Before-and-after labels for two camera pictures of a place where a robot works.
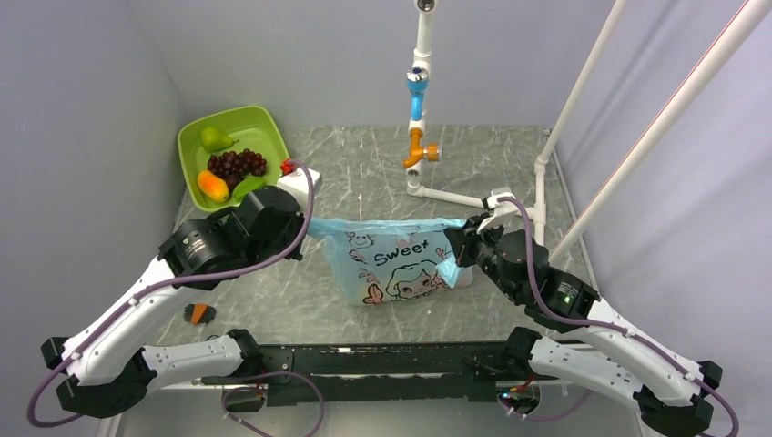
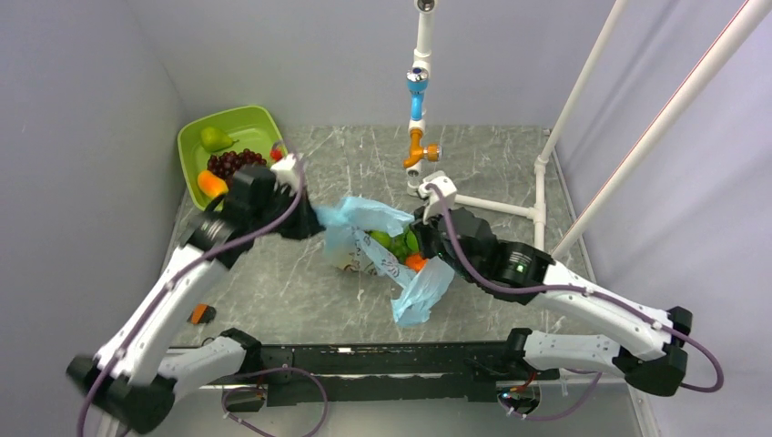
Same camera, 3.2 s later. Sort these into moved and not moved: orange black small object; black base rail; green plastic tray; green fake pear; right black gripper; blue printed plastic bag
Moved: blue printed plastic bag; right black gripper
Not moved: green fake pear; green plastic tray; black base rail; orange black small object
